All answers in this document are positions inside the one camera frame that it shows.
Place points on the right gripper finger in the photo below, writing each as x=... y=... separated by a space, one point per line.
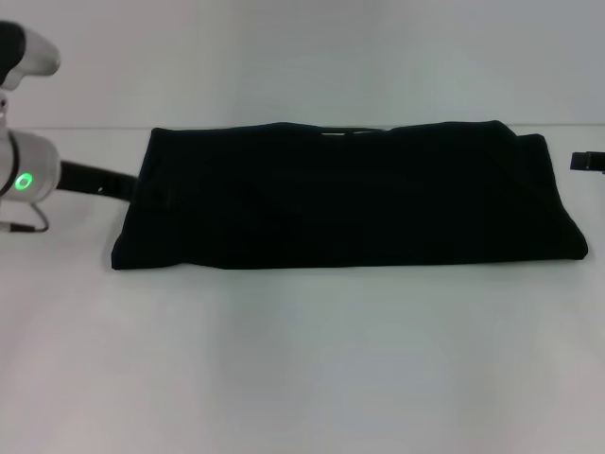
x=590 y=161

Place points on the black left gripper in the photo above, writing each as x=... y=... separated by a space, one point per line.
x=94 y=182

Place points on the black t-shirt with white print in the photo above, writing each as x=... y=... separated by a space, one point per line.
x=354 y=203

